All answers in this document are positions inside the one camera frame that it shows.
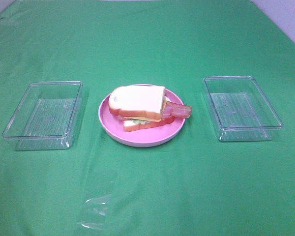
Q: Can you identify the green toy lettuce leaf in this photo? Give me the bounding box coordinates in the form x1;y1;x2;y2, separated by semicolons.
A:
127;119;150;124

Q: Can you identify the toy bacon strip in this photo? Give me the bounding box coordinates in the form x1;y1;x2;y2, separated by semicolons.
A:
110;105;171;122
163;101;192;118

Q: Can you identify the toy bread slice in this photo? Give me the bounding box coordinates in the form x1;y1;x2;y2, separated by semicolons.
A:
123;116;175;132
108;85;166;113

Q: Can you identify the yellow toy cheese slice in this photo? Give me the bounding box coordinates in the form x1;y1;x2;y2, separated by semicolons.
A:
127;100;166;122

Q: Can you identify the pink round plate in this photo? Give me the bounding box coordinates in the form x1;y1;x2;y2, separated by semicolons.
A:
98;84;186;148

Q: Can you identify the green tablecloth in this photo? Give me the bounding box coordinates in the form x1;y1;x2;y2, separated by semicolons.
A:
0;0;295;236

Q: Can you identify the clear plastic wrap piece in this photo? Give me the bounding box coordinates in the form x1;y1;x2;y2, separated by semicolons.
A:
74;169;117;236

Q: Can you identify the clear right plastic tray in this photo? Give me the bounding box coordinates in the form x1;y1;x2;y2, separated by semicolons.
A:
204;76;283;142

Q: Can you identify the clear plastic tray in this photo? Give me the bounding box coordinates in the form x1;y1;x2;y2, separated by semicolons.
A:
2;81;83;151
204;76;283;142

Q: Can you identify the clear left plastic tray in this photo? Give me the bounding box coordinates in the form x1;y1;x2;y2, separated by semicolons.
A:
2;81;83;151

